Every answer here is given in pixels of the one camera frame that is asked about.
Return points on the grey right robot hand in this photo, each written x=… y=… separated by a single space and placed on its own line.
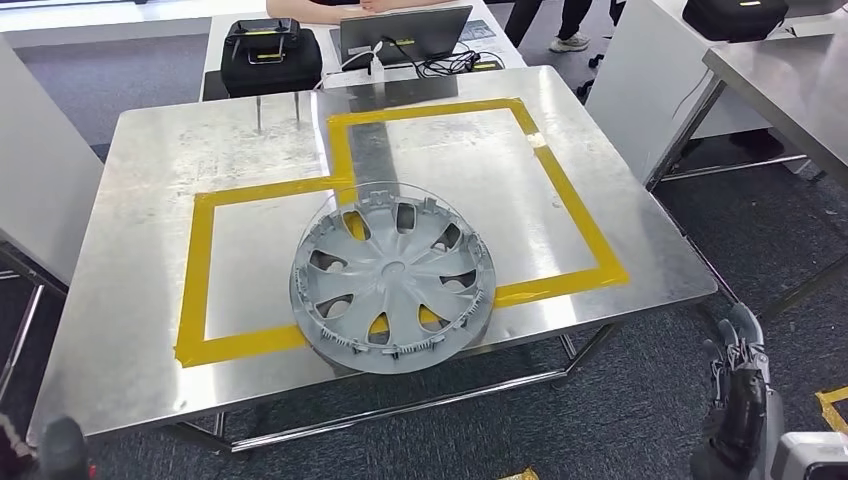
x=738 y=430

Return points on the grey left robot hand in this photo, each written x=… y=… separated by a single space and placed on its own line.
x=63 y=450

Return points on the silver plastic wheel hubcap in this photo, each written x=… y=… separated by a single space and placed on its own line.
x=394 y=272

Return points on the stainless steel workbench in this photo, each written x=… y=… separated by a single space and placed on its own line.
x=146 y=199

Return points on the stainless steel table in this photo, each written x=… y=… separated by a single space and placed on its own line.
x=782 y=79

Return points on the black office chair base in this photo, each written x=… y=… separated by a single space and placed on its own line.
x=590 y=76

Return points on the white long counter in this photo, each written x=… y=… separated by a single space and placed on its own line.
x=99 y=20

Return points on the black carry bag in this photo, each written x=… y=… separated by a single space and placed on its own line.
x=272 y=66

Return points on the white desk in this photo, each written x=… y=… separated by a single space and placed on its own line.
x=511 y=53

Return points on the person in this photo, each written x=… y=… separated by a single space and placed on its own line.
x=570 y=20

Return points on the printed paper sheet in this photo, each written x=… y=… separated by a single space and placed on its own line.
x=478 y=30

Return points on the white charger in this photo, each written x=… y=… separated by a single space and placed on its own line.
x=378 y=61

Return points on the black laptop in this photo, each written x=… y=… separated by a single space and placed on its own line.
x=404 y=33

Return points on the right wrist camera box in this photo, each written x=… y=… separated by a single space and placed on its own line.
x=811 y=460

